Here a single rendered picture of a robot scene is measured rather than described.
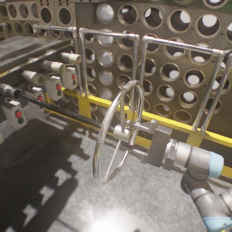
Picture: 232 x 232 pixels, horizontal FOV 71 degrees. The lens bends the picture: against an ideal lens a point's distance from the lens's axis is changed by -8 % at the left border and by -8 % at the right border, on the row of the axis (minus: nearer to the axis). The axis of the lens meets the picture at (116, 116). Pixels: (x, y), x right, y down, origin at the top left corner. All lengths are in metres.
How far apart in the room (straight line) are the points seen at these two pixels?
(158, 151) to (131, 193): 0.91
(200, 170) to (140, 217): 0.88
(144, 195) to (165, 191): 0.18
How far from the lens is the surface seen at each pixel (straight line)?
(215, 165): 0.59
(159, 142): 0.58
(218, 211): 0.62
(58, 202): 1.48
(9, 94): 0.97
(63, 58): 1.33
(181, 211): 1.49
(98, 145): 0.46
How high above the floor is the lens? 1.30
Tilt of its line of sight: 38 degrees down
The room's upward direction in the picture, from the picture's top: 1 degrees clockwise
